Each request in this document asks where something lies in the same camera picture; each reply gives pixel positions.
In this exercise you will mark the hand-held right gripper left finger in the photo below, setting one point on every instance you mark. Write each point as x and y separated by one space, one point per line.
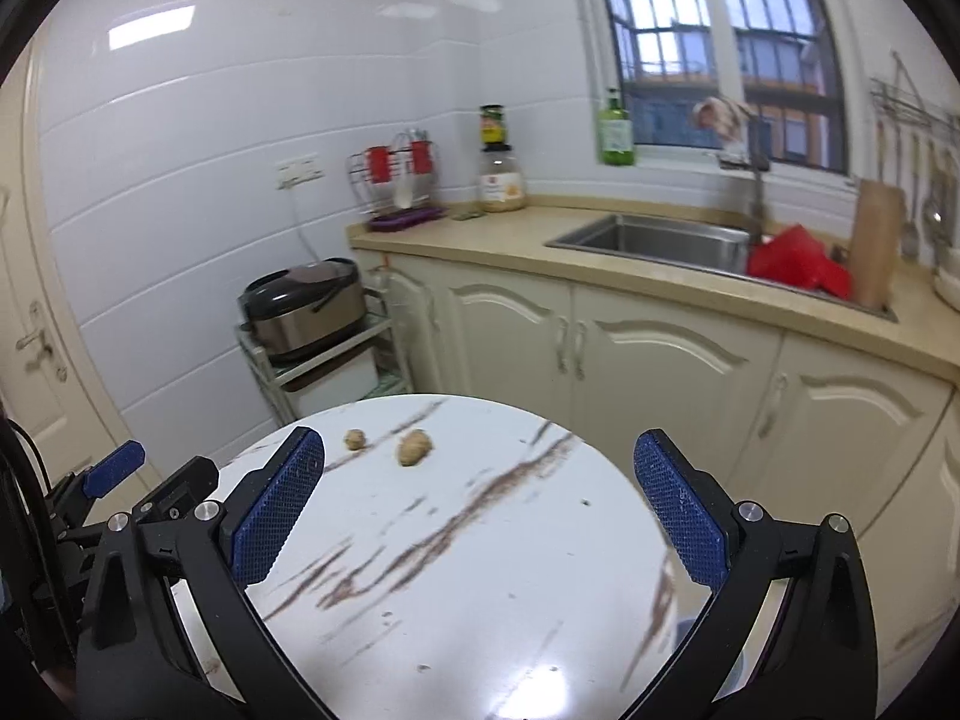
277 510

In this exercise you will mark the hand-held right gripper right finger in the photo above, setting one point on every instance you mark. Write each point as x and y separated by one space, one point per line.
679 510

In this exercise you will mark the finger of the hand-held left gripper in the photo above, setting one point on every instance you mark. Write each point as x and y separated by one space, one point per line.
112 469
184 484

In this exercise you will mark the small brown bread piece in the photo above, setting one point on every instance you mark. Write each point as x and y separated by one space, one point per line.
354 439

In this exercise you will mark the white storage box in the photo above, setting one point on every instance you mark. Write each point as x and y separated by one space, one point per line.
330 394

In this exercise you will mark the cream kitchen cabinet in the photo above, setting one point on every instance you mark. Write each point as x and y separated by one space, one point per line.
675 360

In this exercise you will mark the metal kitchen rack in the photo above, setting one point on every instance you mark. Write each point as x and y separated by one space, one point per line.
330 364

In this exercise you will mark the green patterned panel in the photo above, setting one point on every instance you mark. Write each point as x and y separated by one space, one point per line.
390 386

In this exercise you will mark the black silver rice cooker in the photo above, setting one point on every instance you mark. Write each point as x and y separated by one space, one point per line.
307 307

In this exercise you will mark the cream door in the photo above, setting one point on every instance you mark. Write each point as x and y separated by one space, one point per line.
37 277

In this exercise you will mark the clear plastic bag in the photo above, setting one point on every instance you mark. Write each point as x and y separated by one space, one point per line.
397 307

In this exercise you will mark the stainless steel sink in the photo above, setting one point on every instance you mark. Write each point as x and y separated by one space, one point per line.
652 240

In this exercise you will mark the beige kitchen countertop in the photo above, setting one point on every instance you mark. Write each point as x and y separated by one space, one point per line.
525 240

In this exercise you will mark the metal faucet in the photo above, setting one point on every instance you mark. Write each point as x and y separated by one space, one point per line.
757 187

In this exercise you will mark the wooden cutting board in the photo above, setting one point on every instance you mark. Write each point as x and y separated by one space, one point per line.
877 240

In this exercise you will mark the white plastic spoon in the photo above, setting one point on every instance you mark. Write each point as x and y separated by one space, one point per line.
405 187

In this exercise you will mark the clear glass jar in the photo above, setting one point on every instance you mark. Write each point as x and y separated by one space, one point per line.
502 187

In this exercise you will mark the hanging metal ladle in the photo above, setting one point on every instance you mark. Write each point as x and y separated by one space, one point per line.
911 225

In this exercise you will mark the green bottle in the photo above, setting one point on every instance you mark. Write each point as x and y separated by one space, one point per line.
616 135

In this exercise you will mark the rag on faucet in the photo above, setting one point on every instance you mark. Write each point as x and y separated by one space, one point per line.
716 120

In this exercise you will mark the barred window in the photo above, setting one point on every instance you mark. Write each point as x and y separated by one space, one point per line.
675 15

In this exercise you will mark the white wall socket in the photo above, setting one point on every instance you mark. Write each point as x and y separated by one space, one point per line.
300 172

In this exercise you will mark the metal utensil rail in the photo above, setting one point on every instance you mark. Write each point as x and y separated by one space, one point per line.
907 109

